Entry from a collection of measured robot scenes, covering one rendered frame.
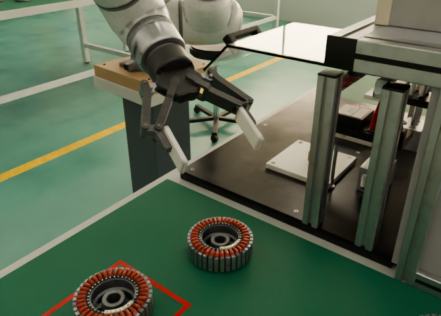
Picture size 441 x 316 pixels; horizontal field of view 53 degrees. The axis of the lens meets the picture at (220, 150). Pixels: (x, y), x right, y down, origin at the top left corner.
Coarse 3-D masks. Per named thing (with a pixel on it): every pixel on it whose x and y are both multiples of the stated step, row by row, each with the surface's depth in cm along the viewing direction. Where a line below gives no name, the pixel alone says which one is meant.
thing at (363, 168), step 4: (368, 160) 90; (396, 160) 90; (364, 164) 88; (368, 164) 88; (360, 168) 88; (364, 168) 87; (360, 172) 88; (364, 172) 87; (392, 172) 90; (360, 176) 88; (392, 176) 91; (360, 180) 89; (392, 180) 92; (356, 188) 90; (360, 188) 89
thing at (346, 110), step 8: (344, 104) 91; (344, 112) 87; (352, 112) 87; (360, 112) 87; (368, 112) 87; (344, 120) 87; (352, 120) 85; (360, 120) 84; (368, 120) 87; (336, 128) 88; (344, 128) 87; (352, 128) 86; (360, 128) 85; (368, 128) 86; (344, 136) 89; (352, 136) 86; (360, 136) 85; (368, 136) 84; (408, 136) 83; (400, 144) 81
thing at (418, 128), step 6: (408, 120) 108; (420, 120) 107; (408, 126) 104; (420, 126) 105; (414, 132) 103; (420, 132) 102; (414, 138) 103; (420, 138) 103; (408, 144) 105; (414, 144) 104; (414, 150) 104
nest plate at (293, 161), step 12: (300, 144) 106; (276, 156) 100; (288, 156) 100; (300, 156) 100; (348, 156) 100; (276, 168) 96; (288, 168) 95; (300, 168) 95; (336, 168) 95; (348, 168) 97; (336, 180) 93
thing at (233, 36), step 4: (248, 28) 90; (252, 28) 91; (256, 28) 91; (232, 32) 86; (236, 32) 87; (240, 32) 88; (244, 32) 88; (248, 32) 89; (252, 32) 91; (256, 32) 91; (260, 32) 92; (224, 36) 86; (228, 36) 85; (232, 36) 86; (236, 36) 87; (240, 36) 88; (244, 36) 90; (224, 40) 86; (228, 40) 85; (232, 40) 85; (236, 40) 86
